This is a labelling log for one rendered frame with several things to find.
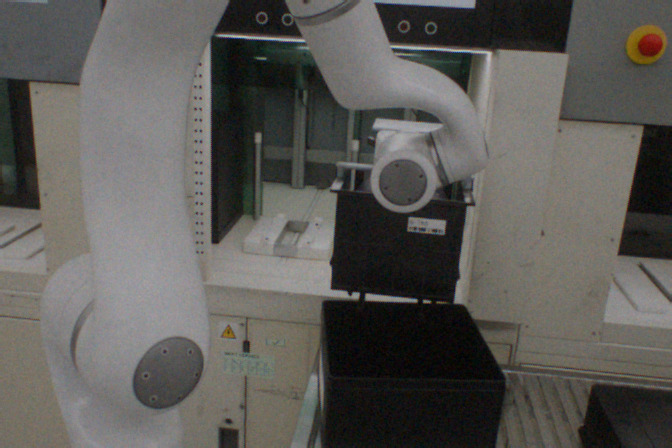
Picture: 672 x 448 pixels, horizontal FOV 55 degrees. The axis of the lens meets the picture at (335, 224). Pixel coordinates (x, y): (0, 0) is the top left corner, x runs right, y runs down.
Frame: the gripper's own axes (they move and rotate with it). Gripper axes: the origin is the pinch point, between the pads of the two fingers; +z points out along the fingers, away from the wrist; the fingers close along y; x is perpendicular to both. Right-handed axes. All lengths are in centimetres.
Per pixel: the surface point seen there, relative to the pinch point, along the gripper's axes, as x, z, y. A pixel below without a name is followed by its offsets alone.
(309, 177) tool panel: -35, 105, -32
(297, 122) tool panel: -16, 99, -37
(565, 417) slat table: -50, -2, 35
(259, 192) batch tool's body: -30, 61, -40
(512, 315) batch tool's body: -35.8, 10.5, 24.6
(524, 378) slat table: -48, 8, 29
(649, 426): -38, -20, 42
